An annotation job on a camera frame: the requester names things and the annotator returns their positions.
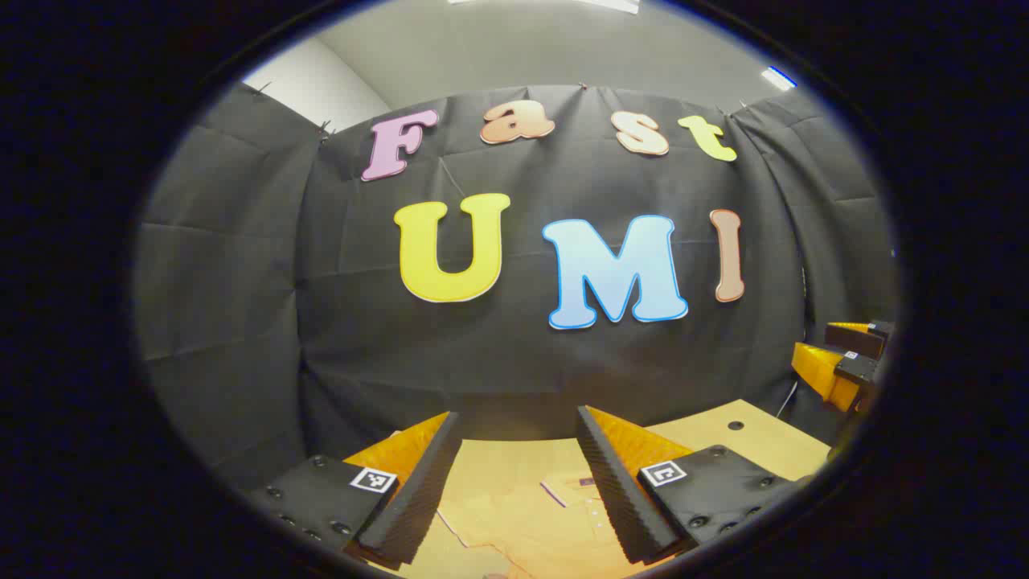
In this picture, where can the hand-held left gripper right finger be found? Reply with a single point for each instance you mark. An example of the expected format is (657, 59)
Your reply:
(615, 490)

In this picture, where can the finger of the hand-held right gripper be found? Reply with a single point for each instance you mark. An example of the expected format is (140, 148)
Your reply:
(824, 374)
(860, 339)

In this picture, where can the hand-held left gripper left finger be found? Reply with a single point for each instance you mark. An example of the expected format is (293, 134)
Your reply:
(418, 498)

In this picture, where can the orange T-shirt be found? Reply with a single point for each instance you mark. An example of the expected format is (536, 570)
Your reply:
(522, 539)

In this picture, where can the ceiling light panel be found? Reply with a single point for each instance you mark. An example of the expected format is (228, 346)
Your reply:
(778, 78)
(612, 4)

